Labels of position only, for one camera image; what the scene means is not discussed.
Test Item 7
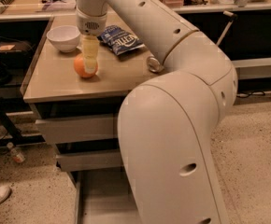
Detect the white stick black handle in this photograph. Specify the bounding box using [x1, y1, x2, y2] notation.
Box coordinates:
[216, 10, 237, 46]

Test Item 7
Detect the blue chip bag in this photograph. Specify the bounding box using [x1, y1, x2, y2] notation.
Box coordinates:
[98, 25, 144, 56]

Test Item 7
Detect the orange fruit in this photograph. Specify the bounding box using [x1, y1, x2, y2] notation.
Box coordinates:
[74, 53, 98, 78]

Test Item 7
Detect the middle grey drawer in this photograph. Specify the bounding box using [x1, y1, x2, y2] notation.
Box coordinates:
[56, 149, 122, 172]

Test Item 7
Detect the grey drawer cabinet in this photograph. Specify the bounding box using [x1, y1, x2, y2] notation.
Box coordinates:
[20, 10, 162, 224]

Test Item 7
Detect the white bowl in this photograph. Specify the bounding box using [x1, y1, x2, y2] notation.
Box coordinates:
[47, 25, 80, 53]

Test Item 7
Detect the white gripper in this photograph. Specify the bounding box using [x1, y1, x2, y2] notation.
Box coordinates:
[77, 9, 107, 74]

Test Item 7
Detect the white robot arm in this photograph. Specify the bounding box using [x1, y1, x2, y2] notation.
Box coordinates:
[77, 0, 237, 224]

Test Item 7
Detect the plastic water bottle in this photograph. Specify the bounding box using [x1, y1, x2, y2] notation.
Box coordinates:
[7, 142, 25, 163]

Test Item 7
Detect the top grey drawer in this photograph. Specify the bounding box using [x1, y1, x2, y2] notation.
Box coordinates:
[36, 114, 117, 144]

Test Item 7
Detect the bottom open grey drawer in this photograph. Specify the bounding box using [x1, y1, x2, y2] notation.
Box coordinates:
[74, 167, 142, 224]

